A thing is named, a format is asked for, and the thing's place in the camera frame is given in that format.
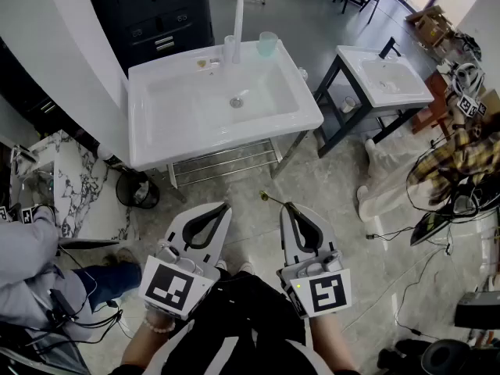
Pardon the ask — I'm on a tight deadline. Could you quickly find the person's right forearm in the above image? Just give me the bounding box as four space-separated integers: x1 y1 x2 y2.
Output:
308 314 359 373

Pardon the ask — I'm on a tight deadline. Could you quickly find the thin black floor cable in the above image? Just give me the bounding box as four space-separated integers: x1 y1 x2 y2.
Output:
394 248 446 341

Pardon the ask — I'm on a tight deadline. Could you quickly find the pale bead bracelet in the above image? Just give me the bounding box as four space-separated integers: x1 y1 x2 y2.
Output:
142 316 177 334

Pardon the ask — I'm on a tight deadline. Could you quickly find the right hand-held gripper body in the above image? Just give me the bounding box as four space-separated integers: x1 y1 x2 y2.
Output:
276 250 352 320

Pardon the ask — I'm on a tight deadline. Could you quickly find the large white sink basin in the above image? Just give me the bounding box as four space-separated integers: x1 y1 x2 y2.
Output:
127 39 325 173

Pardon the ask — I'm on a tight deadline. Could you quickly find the translucent green cup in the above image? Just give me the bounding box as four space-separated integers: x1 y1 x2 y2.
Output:
256 31 279 58

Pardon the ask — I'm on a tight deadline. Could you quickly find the black metal sink stand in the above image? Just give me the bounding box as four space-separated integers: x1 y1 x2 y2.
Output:
313 57 429 159

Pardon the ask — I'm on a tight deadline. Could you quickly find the black cabinet machine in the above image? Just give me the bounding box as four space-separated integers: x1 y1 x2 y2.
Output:
84 0 216 77

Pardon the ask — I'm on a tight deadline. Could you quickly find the person's left forearm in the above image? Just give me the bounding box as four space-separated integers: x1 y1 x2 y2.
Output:
120 310 177 370

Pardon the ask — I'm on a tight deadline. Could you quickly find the black green pouch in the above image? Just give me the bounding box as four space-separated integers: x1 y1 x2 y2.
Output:
409 209 458 248

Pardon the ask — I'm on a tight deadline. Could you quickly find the black white jacket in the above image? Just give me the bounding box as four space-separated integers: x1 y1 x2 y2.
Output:
109 262 360 375

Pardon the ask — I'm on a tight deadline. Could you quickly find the green toothbrush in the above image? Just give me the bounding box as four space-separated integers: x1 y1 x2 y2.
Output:
259 191 302 215

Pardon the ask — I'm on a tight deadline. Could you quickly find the marble pattern table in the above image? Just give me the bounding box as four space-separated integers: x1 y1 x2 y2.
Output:
9 130 140 244

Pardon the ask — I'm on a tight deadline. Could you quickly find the black box device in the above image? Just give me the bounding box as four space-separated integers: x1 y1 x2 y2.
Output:
455 291 500 330

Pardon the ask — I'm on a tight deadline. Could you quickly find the dark drawer unit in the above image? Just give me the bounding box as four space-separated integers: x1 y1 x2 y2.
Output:
0 37 98 152

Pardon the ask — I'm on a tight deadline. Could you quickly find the white arched faucet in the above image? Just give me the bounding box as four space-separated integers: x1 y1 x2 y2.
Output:
223 0 245 66

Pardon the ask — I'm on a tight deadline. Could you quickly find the brown cardboard box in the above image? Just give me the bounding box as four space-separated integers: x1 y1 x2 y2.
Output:
405 5 456 48

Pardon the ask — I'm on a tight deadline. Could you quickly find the black cable with adapter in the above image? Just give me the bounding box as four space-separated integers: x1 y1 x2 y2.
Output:
365 224 454 255

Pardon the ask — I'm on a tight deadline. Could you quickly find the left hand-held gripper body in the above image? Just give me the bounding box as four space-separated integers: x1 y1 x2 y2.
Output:
137 239 222 322

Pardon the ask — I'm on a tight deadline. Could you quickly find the chrome sink stand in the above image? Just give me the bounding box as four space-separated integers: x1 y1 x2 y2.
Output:
146 129 312 205

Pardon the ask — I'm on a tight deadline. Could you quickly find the black round stool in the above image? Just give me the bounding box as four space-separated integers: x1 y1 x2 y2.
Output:
377 337 500 375

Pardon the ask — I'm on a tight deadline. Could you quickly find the black faucet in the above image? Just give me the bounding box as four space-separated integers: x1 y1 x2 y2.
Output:
377 36 402 60

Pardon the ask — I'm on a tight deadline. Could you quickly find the black wire waste bin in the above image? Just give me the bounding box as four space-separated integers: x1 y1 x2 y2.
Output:
116 170 160 210

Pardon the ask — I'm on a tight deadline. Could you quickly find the brown wooden stool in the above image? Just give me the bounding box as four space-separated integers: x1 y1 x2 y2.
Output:
412 72 454 136

